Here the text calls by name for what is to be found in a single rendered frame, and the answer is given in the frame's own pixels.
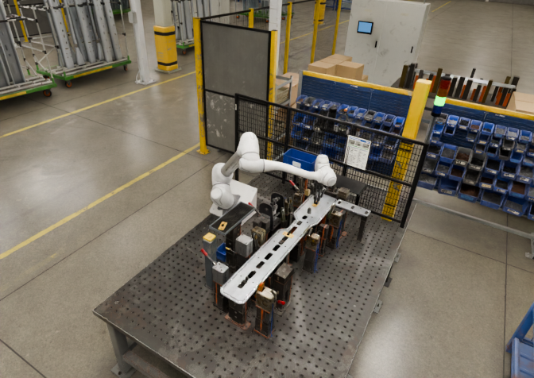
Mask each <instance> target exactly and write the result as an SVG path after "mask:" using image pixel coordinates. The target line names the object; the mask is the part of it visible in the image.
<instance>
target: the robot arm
mask: <svg viewBox="0 0 534 378"><path fill-rule="evenodd" d="M237 168H239V169H240V170H242V171H244V172H250V173H259V172H270V171H283V172H288V173H291V174H293V175H297V176H301V177H304V178H306V179H314V180H315V182H314V183H312V184H311V194H312V195H314V204H315V203H316V205H318V203H319V200H320V199H321V198H322V197H323V194H324V192H325V190H326V188H325V187H324V186H323V185H324V184H325V185H327V186H329V187H330V186H333V185H334V184H335V182H336V175H335V173H334V171H333V170H332V169H331V168H330V165H329V160H328V157H327V156H326V155H318V156H317V158H316V161H315V171H314V172H308V171H305V170H303V169H300V168H297V167H294V166H292V165H289V164H285V163H281V162H276V161H271V160H264V159H260V157H259V144H258V140H257V137H256V135H255V134H253V133H251V132H247V133H244V134H242V136H241V139H240V142H239V145H238V148H237V151H236V153H235V154H234V155H233V156H232V157H231V158H230V159H229V160H228V161H227V162H226V163H225V164H224V163H217V164H216V165H215V166H214V167H213V169H212V190H211V200H212V202H213V203H214V204H215V205H217V206H218V208H217V209H218V210H222V215H224V214H225V213H226V212H227V211H228V210H230V209H231V208H232V207H233V206H235V205H236V204H238V200H239V199H240V197H241V196H240V195H235V194H232V193H231V190H230V181H231V179H232V177H233V174H234V171H235V170H236V169H237ZM314 186H315V190H314ZM321 189H323V191H322V194H321ZM317 190H319V194H318V197H317V195H316V193H317ZM316 198H317V201H316Z"/></svg>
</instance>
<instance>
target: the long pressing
mask: <svg viewBox="0 0 534 378"><path fill-rule="evenodd" d="M319 202H320V204H319V205H318V206H317V207H314V206H313V205H312V204H313V203H314V195H310V196H309V197H308V198H307V199H306V200H305V201H304V202H303V203H302V204H301V205H300V206H299V207H298V208H297V209H296V210H295V211H294V212H293V216H294V218H295V221H294V222H293V223H292V224H291V225H290V226H289V227H288V228H286V229H279V230H278V231H277V232H276V233H275V234H274V235H273V236H271V238H270V239H268V240H267V242H266V243H264V244H263V246H262V247H260V248H259V250H258V251H256V253H255V254H254V255H252V257H251V258H249V259H248V261H247V262H245V263H244V265H243V266H241V267H240V269H239V270H237V271H236V273H235V274H233V275H232V277H231V278H229V279H228V281H226V282H225V283H224V285H222V286H221V288H220V293H221V294H222V295H224V296H225V297H227V298H228V299H230V300H232V301H234V302H236V303H237V304H243V303H246V301H247V300H248V299H249V298H250V297H251V296H252V294H253V293H254V292H255V291H256V290H257V286H258V284H259V283H260V282H262V283H263V282H264V281H265V280H266V279H267V278H268V276H269V275H270V274H271V273H272V272H273V270H274V269H275V268H276V267H277V266H278V265H279V263H280V262H281V261H282V260H283V259H284V258H285V257H286V256H287V255H288V254H289V252H290V251H291V250H292V249H293V248H294V247H295V245H296V244H297V243H298V242H299V241H300V239H301V238H302V237H303V236H304V235H305V234H306V232H307V230H308V228H309V227H310V226H311V227H313V226H316V225H318V224H319V223H320V221H321V220H322V219H323V218H324V217H325V215H326V214H327V213H328V212H329V211H330V209H331V206H332V204H334V203H336V202H337V199H336V198H333V197H331V196H329V195H325V194H323V197H322V198H321V199H320V200H319ZM309 207H310V208H311V213H310V214H308V213H307V212H308V208H309ZM303 216H307V218H306V219H302V217H303ZM312 217H313V218H312ZM299 221H301V222H302V223H301V224H300V225H299V226H298V225H297V222H299ZM294 226H295V227H296V228H297V229H296V230H295V231H294V232H293V233H292V235H294V237H293V238H290V237H288V239H287V240H286V241H285V242H284V243H283V244H282V245H280V244H279V242H280V241H281V240H282V239H283V238H284V237H285V235H283V234H282V233H283V232H284V231H285V232H287V233H288V232H289V231H290V230H291V229H292V228H293V227H294ZM276 245H279V246H280V248H279V249H278V250H277V251H276V252H275V251H273V248H274V247H275V246H276ZM285 246H286V247H285ZM269 253H272V256H271V257H270V258H269V259H268V260H266V259H265V257H266V256H267V255H268V254H269ZM258 257H259V258H258ZM261 262H264V264H263V265H262V267H261V268H259V269H258V268H256V267H257V266H258V265H259V264H260V263H261ZM252 271H255V272H256V273H255V274H254V275H253V277H252V278H249V279H248V280H246V276H248V275H249V274H250V273H251V272H252ZM243 280H245V281H246V282H247V283H246V284H245V285H244V286H243V288H238V285H239V284H240V283H241V282H242V281H243Z"/></svg>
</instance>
